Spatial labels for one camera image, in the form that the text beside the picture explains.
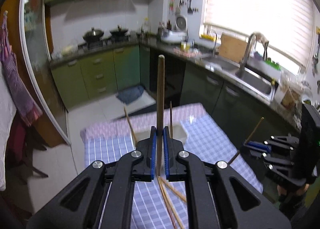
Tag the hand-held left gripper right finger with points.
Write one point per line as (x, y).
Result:
(165, 154)

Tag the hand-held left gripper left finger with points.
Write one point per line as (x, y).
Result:
(154, 154)

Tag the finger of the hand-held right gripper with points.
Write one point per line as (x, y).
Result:
(280, 164)
(260, 146)

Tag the white plastic utensil holder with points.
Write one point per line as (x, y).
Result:
(180, 133)

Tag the dark brown chopstick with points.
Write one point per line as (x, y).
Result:
(171, 119)

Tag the brown wooden chopstick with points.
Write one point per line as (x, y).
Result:
(160, 94)

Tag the person's right hand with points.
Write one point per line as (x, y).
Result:
(292, 192)

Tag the blue checked tablecloth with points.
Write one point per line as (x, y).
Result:
(210, 139)

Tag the clear plastic bag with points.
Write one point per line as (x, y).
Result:
(290, 91)

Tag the blue floor mat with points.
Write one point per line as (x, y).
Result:
(131, 94)

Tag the steel kitchen sink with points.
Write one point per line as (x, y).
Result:
(255, 81)

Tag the dark green base cabinets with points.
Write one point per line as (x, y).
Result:
(220, 94)

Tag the green plastic container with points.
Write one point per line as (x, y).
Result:
(273, 64)

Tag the tall steel faucet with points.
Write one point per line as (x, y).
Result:
(246, 56)

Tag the purple hanging basket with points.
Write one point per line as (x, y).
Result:
(260, 55)

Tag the hanging steel spoon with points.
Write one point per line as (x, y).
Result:
(316, 54)

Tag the light green base cabinets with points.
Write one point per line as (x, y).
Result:
(100, 74)

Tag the wooden cutting board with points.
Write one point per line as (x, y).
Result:
(233, 48)

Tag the yellow green cup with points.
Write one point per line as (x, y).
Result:
(187, 45)

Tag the white rice cooker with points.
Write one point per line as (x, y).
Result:
(173, 37)

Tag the black gas stove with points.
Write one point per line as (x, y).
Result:
(105, 43)

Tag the cooking oil bottle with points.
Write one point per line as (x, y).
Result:
(145, 28)

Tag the dark red chair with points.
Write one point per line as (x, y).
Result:
(27, 149)

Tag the black wok with lid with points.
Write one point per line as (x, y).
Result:
(93, 34)
(119, 31)

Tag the group of sauce bottles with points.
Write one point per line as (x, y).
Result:
(165, 26)

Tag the white round appliance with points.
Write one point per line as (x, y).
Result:
(180, 23)

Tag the white window blind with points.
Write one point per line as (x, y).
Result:
(257, 11)

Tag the white hanging cloth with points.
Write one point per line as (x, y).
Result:
(6, 131)

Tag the pink hanging utensil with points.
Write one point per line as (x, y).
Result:
(172, 4)

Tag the black hanging spatula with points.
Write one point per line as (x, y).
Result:
(190, 5)

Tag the purple checked apron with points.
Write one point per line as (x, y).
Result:
(17, 81)

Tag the brown wooden door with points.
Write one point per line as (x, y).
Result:
(10, 2)

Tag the white sliding door frame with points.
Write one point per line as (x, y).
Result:
(30, 56)

